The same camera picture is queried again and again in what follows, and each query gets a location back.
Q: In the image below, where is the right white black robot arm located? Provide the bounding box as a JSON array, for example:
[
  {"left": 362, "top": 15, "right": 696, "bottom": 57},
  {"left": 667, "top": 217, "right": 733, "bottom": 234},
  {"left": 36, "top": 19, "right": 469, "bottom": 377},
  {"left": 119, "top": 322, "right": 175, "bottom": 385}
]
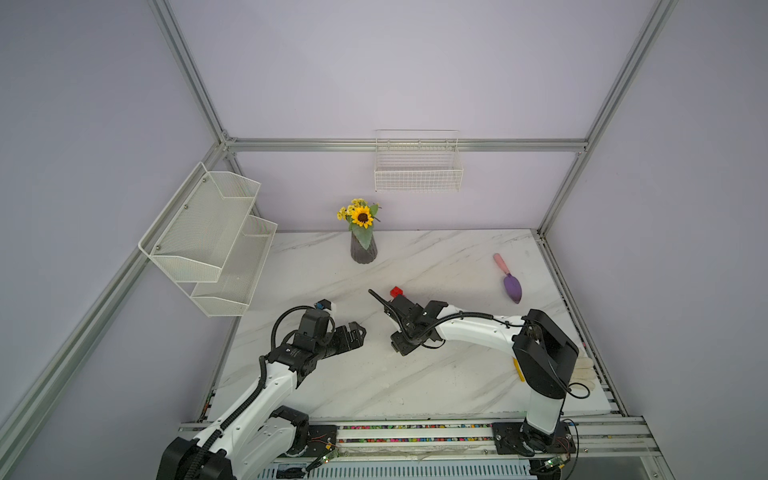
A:
[{"left": 372, "top": 293, "right": 579, "bottom": 437}]

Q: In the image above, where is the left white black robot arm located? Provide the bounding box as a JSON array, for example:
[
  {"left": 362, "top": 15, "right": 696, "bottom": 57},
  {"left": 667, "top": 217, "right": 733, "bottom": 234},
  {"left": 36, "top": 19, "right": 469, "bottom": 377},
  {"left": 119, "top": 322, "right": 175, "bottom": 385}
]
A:
[{"left": 156, "top": 300, "right": 366, "bottom": 479}]

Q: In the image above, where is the sunflower in grey vase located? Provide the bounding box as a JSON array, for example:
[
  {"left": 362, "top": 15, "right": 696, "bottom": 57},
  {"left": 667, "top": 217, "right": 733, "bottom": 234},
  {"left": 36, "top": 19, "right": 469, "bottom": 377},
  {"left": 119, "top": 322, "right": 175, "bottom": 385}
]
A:
[{"left": 336, "top": 198, "right": 380, "bottom": 265}]

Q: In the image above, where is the white mesh two-tier shelf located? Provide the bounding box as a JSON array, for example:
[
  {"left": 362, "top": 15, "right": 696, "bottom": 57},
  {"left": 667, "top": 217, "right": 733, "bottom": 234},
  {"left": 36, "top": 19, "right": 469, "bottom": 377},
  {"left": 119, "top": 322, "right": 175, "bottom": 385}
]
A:
[{"left": 138, "top": 163, "right": 278, "bottom": 317}]

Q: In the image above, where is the white work glove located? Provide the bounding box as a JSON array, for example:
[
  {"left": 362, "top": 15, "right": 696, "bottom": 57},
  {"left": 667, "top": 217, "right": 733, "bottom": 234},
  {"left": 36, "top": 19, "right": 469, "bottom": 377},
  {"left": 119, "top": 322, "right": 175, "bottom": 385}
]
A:
[{"left": 570, "top": 356, "right": 599, "bottom": 391}]

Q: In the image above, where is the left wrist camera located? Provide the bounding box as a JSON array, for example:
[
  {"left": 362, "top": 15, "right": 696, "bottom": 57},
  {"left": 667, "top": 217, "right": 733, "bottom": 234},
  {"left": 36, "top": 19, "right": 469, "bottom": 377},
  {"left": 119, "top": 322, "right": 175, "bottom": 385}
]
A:
[{"left": 315, "top": 299, "right": 333, "bottom": 311}]

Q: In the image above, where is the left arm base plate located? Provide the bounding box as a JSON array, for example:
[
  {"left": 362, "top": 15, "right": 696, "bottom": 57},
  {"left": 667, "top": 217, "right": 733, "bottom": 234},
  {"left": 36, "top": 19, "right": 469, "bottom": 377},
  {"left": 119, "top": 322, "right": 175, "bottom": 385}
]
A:
[{"left": 286, "top": 424, "right": 339, "bottom": 458}]

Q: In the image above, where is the purple trowel pink handle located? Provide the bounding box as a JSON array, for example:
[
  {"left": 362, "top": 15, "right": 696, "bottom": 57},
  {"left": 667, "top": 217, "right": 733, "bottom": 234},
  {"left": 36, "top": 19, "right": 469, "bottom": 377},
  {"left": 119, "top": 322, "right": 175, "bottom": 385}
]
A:
[{"left": 493, "top": 253, "right": 523, "bottom": 304}]

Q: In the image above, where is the yellow handled brush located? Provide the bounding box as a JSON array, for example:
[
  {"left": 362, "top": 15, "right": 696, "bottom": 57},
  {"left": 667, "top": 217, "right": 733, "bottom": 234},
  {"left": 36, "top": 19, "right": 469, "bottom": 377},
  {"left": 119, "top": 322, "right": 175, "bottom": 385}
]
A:
[{"left": 513, "top": 359, "right": 525, "bottom": 383}]

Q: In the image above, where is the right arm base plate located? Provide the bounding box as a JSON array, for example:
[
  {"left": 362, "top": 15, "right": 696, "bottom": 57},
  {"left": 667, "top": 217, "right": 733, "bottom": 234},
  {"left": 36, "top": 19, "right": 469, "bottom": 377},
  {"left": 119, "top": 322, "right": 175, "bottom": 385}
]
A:
[{"left": 491, "top": 421, "right": 576, "bottom": 458}]

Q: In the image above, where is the white wire wall basket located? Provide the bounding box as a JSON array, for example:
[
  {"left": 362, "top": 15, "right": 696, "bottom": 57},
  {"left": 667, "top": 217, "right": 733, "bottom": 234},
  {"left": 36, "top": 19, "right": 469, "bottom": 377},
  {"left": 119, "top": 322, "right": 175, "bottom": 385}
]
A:
[{"left": 374, "top": 129, "right": 464, "bottom": 193}]

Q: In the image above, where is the aluminium frame rail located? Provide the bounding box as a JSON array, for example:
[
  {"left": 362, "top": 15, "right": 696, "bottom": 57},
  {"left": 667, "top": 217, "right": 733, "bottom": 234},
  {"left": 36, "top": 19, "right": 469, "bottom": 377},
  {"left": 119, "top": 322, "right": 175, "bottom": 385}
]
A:
[{"left": 182, "top": 416, "right": 661, "bottom": 461}]

